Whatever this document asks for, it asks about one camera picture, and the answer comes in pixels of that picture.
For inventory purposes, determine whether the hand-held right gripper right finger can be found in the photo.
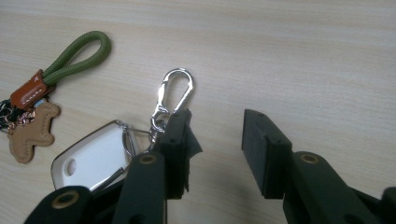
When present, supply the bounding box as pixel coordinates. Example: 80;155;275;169
242;108;384;224

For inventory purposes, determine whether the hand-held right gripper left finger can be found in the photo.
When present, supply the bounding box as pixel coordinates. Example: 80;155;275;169
111;108;204;224

